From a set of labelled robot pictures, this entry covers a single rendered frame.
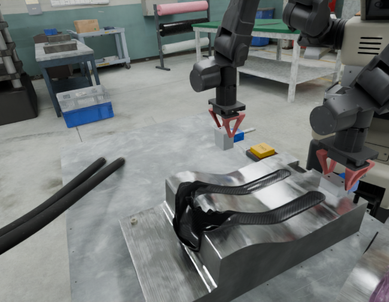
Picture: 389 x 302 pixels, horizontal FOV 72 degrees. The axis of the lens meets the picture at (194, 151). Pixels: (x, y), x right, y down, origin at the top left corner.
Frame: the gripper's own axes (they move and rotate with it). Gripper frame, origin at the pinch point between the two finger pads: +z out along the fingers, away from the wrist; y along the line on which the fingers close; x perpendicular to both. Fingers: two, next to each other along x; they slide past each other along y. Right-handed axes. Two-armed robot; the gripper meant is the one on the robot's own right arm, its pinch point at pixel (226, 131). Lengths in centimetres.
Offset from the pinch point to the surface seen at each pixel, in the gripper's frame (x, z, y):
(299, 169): 13.1, 8.3, 17.2
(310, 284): -6.3, 14.9, 40.6
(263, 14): 463, 18, -563
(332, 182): 9.5, 3.3, 29.8
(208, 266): -24.3, 7.3, 32.5
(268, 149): 16.6, 11.5, -0.2
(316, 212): 1.9, 6.3, 32.8
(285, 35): 216, 14, -211
